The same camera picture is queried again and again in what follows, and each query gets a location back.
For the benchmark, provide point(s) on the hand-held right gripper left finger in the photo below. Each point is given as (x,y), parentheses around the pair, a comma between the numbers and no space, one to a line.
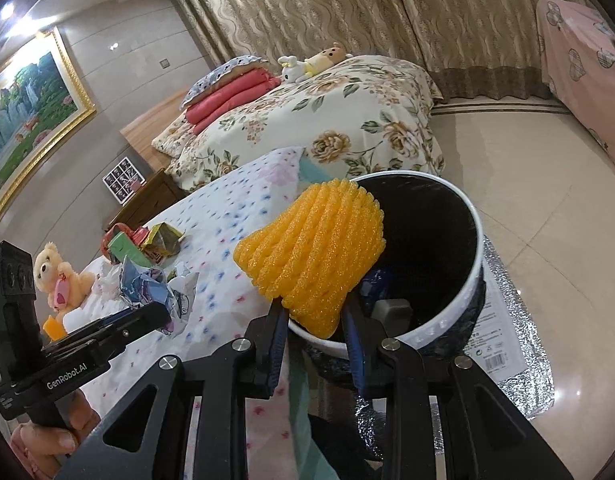
(275,345)

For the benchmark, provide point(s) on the grey white small box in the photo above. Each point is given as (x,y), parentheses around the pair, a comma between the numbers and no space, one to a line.
(393,312)

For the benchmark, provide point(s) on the orange cup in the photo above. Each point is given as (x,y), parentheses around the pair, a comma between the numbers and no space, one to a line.
(55,329)

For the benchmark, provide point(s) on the yellow bear plush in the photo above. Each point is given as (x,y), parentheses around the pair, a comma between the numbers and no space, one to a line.
(325,59)

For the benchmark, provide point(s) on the floral quilt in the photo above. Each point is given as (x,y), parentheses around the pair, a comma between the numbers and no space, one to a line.
(362,110)

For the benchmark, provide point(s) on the photo collage frame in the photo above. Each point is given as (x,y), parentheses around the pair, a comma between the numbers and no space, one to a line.
(122,180)

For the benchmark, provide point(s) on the silver foil bag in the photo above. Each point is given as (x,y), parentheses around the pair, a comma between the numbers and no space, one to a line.
(512,340)

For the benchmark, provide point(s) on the cream teddy bear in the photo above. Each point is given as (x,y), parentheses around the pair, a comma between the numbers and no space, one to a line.
(57,275)

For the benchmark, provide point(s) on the blue plastic wrapper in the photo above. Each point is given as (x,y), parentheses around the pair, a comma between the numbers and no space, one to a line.
(377,285)

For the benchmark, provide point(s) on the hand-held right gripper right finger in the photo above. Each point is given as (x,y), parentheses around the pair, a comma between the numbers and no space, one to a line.
(356,355)

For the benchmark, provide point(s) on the red carton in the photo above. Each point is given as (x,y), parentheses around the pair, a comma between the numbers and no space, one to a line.
(125,247)

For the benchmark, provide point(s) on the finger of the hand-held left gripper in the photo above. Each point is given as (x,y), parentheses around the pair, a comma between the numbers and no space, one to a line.
(132,310)
(137,327)

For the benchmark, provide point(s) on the red folded blanket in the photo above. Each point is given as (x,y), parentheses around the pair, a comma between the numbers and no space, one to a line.
(227,92)

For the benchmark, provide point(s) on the blue dotted pillow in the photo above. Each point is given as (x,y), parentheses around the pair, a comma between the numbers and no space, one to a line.
(217,72)

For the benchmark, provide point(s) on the black bin liner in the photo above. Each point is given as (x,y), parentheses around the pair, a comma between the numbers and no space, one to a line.
(427,230)

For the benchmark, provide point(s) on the white round bin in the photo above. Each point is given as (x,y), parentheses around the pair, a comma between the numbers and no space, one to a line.
(465,285)

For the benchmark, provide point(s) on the pink printed cloth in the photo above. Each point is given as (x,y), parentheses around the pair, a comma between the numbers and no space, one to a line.
(582,60)

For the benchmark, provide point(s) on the ceiling light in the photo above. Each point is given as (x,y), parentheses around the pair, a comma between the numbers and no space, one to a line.
(7,10)

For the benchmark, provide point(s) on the gold framed landscape painting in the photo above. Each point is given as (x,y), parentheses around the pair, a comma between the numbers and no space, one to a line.
(22,110)

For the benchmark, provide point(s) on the person's left hand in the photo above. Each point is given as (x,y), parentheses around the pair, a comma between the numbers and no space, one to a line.
(42,447)

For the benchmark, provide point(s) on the wooden nightstand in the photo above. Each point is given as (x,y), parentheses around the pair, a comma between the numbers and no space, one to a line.
(147,200)

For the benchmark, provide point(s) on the wooden headboard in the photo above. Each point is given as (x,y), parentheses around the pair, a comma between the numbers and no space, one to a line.
(147,130)

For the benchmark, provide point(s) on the red green snack wrapper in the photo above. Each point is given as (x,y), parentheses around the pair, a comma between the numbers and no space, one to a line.
(162,242)

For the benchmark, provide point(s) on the printed paper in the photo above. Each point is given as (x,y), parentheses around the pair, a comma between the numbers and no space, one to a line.
(142,282)

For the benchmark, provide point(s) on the yellow foam fruit net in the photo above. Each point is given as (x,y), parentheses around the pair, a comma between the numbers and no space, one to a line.
(312,250)

